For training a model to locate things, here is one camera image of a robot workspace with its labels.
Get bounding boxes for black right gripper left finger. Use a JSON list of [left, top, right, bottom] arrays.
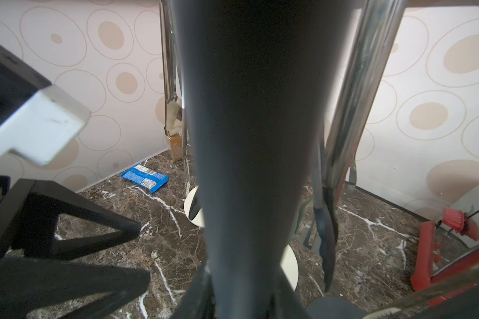
[[171, 262, 216, 319]]

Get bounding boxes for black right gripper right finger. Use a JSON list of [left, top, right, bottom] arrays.
[[269, 271, 309, 319]]

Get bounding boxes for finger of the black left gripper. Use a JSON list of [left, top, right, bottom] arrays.
[[11, 179, 142, 261], [0, 257, 150, 318]]

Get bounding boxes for cream utensil rack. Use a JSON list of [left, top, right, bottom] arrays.
[[280, 245, 299, 291], [182, 135, 205, 229]]

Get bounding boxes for black handled steel tongs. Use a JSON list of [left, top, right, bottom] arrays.
[[311, 132, 338, 292]]

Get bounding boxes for dark grey rack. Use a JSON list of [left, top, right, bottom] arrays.
[[169, 1, 355, 318], [306, 297, 367, 319]]

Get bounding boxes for dark grey rack back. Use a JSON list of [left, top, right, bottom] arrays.
[[306, 297, 367, 319]]

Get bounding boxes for white handled steel tongs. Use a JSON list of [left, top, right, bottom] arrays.
[[159, 1, 183, 137]]

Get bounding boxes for blue snack packet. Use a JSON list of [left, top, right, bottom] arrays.
[[121, 164, 169, 194]]

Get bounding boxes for brown spice jar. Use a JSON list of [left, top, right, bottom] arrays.
[[168, 133, 184, 161]]

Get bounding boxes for red polka dot toaster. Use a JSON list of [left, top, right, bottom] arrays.
[[411, 186, 479, 291]]

